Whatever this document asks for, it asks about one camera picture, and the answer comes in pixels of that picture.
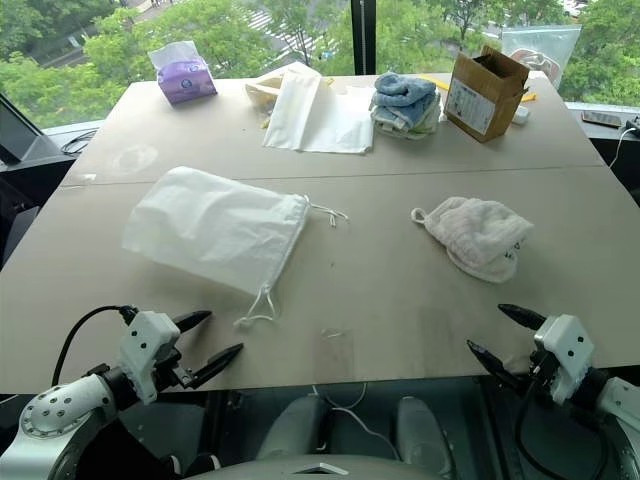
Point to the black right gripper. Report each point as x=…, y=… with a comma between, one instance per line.
x=540, y=377

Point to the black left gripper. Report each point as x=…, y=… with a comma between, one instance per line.
x=170, y=367

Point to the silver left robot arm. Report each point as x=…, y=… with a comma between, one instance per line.
x=47, y=420

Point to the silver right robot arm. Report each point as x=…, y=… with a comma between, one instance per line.
x=620, y=425

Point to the white terry towel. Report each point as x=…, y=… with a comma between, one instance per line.
x=480, y=235

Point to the blue folded towel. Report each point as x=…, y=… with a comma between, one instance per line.
x=402, y=92

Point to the clear plastic zip bag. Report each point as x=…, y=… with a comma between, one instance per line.
x=550, y=50

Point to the grey rounded shape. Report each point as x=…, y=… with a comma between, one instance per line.
x=422, y=430
x=295, y=425

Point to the grey robot torso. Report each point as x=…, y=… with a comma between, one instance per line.
x=320, y=467

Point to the small white block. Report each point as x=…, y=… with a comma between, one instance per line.
x=522, y=115

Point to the stack of white towels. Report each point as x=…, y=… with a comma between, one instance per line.
x=410, y=127

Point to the smartphone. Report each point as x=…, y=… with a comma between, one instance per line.
x=601, y=119

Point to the brown cardboard box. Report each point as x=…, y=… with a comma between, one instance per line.
x=480, y=100

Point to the stack of white bags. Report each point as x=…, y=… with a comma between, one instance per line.
x=345, y=125

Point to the purple tissue pack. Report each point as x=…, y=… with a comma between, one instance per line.
x=185, y=82

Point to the black monitor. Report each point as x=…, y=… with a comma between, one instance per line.
x=25, y=140

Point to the black window pillar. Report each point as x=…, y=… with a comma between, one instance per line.
x=363, y=35

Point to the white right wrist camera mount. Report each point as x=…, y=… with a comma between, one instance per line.
x=567, y=350

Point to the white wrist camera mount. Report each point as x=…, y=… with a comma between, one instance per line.
x=145, y=345
x=567, y=350

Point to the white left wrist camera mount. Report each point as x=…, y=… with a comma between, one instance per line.
x=145, y=345

